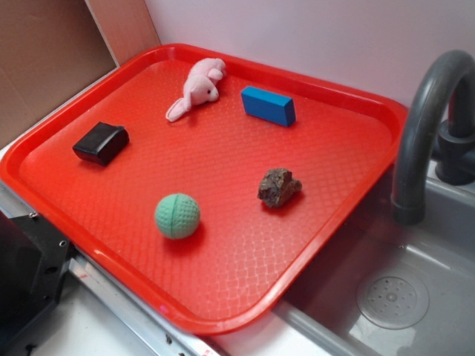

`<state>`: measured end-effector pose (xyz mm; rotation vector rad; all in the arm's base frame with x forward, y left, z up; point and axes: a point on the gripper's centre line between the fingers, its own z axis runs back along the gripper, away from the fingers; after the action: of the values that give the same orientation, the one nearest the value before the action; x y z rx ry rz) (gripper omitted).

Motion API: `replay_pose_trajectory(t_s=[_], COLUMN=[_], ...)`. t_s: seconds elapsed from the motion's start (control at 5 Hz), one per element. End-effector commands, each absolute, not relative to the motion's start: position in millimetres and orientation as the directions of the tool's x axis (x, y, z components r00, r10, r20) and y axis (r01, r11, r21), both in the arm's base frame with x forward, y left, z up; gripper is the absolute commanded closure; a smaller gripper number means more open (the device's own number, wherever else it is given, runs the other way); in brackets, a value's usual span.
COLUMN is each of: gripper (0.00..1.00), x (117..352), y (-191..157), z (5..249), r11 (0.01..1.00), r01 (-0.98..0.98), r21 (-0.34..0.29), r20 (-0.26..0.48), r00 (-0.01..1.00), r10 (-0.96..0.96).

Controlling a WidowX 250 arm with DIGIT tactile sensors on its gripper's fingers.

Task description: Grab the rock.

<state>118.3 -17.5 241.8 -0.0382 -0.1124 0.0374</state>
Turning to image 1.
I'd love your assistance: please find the brown rock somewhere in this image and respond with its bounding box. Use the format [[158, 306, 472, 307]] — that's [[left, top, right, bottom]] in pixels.
[[257, 168, 303, 208]]

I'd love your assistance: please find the red plastic tray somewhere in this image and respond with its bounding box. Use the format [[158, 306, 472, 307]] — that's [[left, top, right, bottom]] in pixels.
[[1, 44, 407, 335]]

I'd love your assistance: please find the green textured ball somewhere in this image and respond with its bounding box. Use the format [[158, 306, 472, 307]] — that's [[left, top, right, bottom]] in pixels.
[[154, 193, 200, 240]]

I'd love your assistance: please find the blue rectangular block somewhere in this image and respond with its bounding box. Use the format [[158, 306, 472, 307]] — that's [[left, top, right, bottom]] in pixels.
[[241, 86, 296, 127]]

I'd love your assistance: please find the pink plush bunny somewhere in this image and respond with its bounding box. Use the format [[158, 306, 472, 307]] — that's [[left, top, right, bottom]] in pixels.
[[166, 58, 226, 122]]

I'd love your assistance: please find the black rectangular pouch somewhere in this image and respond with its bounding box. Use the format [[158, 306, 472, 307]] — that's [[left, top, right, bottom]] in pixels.
[[73, 122, 130, 166]]

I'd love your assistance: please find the grey toy sink basin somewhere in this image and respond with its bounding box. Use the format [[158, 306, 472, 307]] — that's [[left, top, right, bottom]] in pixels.
[[275, 173, 474, 355]]

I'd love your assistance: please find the grey curved faucet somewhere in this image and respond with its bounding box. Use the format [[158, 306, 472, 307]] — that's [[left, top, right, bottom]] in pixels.
[[391, 50, 474, 225]]

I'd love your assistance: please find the brown cardboard panel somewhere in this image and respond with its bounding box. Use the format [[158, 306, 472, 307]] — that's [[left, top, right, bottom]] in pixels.
[[1, 1, 160, 147]]

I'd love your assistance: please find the dark grey faucet handle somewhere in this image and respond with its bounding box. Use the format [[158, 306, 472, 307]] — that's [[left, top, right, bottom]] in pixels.
[[436, 80, 474, 185]]

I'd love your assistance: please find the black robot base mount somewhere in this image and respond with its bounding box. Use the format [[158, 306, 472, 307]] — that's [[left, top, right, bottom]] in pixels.
[[1, 214, 74, 355]]

